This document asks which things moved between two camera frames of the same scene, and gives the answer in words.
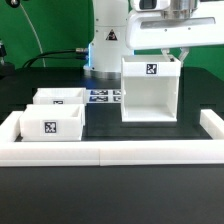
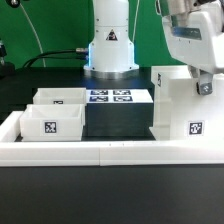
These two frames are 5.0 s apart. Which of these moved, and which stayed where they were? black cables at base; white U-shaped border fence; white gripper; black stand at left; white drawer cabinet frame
Moved: white drawer cabinet frame; white gripper
Stayed: white U-shaped border fence; black stand at left; black cables at base
